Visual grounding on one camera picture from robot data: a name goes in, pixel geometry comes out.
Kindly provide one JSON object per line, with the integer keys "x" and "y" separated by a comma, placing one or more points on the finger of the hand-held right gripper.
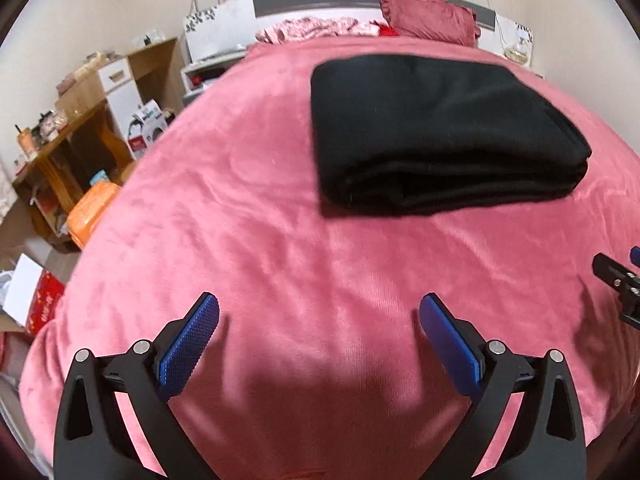
{"x": 617, "y": 272}
{"x": 636, "y": 256}

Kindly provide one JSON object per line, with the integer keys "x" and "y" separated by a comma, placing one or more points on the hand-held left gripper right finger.
{"x": 450, "y": 345}

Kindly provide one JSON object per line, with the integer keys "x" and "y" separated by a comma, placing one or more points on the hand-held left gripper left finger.
{"x": 192, "y": 340}

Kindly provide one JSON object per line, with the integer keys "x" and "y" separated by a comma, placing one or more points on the black pants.
{"x": 425, "y": 125}

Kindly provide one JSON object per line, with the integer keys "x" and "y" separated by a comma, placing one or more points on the pink plush blanket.
{"x": 280, "y": 240}

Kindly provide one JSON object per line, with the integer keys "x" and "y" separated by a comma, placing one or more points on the red box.
{"x": 47, "y": 300}

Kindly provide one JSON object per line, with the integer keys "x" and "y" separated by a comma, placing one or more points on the orange bag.
{"x": 90, "y": 210}

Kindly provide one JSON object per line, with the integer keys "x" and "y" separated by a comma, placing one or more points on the white cardboard box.
{"x": 22, "y": 285}

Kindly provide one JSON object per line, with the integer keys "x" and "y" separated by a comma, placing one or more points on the light blue box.
{"x": 100, "y": 178}

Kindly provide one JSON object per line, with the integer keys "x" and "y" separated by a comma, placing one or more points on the white printed appliance box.
{"x": 142, "y": 130}

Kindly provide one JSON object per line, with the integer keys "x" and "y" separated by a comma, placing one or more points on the striped window curtain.
{"x": 6, "y": 190}

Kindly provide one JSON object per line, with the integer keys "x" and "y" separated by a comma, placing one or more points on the white drawer unit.
{"x": 117, "y": 95}

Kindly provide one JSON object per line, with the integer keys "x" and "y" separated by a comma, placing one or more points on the orange bottle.
{"x": 24, "y": 141}

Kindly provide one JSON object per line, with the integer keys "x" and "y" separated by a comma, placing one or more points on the white bedside panel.
{"x": 505, "y": 25}

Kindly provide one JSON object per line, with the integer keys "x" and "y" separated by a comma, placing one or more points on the white nightstand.
{"x": 200, "y": 67}

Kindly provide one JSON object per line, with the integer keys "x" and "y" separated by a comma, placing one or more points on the wooden desk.
{"x": 155, "y": 57}

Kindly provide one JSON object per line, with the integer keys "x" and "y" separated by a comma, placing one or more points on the white panel with leaf decals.
{"x": 225, "y": 30}

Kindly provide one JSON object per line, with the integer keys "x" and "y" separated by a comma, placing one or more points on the red ruffled pillow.
{"x": 430, "y": 17}

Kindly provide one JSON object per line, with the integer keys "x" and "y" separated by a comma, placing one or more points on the red cloth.
{"x": 386, "y": 31}

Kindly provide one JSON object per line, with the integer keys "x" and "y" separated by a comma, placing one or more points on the pink patterned cloth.
{"x": 310, "y": 29}

